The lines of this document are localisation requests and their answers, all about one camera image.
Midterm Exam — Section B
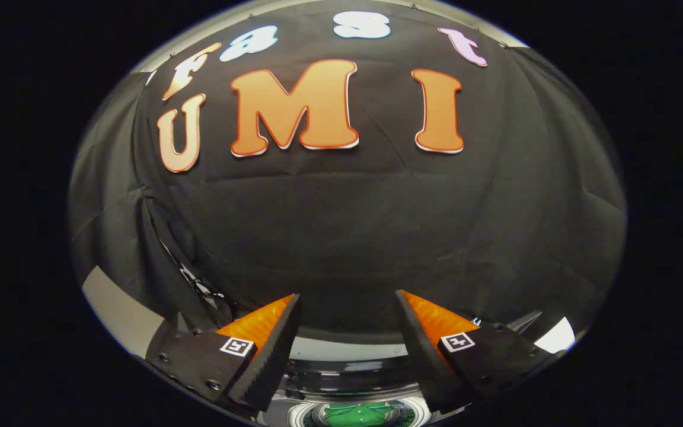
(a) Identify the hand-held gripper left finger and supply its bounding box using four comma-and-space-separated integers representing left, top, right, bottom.
145, 294, 303, 413

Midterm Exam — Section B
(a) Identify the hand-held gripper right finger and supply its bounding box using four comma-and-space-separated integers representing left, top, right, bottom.
395, 289, 562, 414

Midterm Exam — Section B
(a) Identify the green polo shirt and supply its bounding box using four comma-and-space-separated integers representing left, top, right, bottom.
322, 401, 400, 427

